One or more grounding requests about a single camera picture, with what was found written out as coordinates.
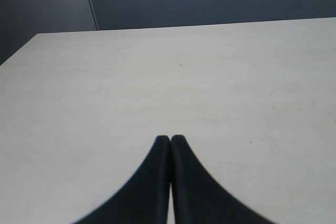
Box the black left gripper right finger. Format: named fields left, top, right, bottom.
left=171, top=135, right=272, bottom=224

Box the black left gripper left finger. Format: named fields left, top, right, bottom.
left=77, top=135, right=170, bottom=223

